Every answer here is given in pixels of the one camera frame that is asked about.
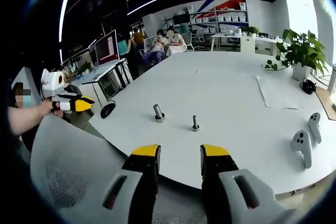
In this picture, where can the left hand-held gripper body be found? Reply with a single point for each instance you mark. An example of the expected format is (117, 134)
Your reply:
(53, 83)

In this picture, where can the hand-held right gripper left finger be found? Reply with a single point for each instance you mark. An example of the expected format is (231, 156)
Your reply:
(141, 161)

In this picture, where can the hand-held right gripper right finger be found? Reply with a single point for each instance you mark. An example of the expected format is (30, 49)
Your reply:
(220, 161)

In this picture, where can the thin threaded steel stud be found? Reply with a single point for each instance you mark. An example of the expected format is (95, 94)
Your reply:
(194, 119)

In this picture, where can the thick threaded steel stud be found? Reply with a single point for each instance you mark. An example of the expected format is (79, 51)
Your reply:
(157, 109)

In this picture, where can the person's left hand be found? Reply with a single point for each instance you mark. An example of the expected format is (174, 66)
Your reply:
(48, 107)

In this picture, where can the grey partition panel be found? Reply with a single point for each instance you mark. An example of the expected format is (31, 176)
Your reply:
(26, 75)

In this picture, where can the small green desk plant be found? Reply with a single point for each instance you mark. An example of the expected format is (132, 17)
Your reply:
(85, 68)

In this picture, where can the white mesh office chair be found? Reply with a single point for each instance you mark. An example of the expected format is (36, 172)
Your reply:
(73, 142)

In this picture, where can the white desk with black legs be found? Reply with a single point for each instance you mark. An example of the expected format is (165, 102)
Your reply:
(101, 73)

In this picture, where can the black computer mouse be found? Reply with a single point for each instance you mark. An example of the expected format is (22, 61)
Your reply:
(107, 111)

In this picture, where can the monitor with red screen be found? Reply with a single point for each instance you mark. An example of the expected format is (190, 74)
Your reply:
(106, 48)

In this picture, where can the white paper sheet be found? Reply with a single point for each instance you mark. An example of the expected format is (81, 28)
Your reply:
(278, 93)

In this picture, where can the black headset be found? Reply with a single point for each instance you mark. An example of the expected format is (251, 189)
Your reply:
(307, 86)

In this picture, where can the white cabinet desk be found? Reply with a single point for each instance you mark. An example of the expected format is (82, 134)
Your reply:
(246, 43)

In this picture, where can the wooden board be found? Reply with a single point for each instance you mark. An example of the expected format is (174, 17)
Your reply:
(325, 100)

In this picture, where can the white swivel chair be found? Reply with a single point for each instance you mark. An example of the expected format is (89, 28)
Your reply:
(195, 37)

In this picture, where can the small bushy potted plant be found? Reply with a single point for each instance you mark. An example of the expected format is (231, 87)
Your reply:
(252, 30)

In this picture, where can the large green potted plant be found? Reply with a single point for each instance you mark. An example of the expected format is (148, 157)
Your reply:
(302, 45)

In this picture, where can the shelf of white storage bins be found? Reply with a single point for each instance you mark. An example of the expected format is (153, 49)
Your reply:
(228, 19)

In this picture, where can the black wall screen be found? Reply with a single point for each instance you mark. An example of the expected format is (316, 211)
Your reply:
(181, 19)

